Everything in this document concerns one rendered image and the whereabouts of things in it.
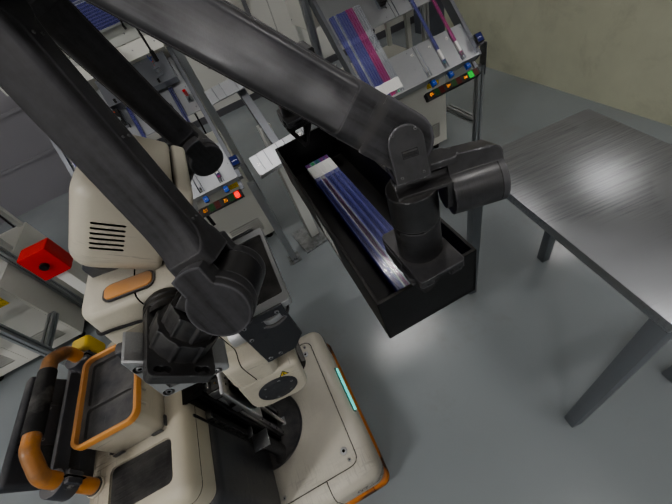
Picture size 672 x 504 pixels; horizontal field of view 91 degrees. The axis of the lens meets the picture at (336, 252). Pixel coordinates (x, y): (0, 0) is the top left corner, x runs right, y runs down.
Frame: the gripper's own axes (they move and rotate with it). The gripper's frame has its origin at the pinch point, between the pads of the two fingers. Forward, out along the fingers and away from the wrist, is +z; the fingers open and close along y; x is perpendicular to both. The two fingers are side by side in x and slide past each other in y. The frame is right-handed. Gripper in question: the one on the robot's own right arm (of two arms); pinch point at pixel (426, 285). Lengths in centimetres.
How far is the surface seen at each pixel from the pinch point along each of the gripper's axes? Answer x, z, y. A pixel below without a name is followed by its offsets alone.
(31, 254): 131, 29, 139
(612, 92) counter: -221, 104, 122
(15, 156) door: 241, 47, 417
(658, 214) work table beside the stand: -66, 32, 4
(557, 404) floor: -43, 111, -8
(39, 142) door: 212, 45, 417
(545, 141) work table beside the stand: -72, 31, 44
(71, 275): 129, 50, 141
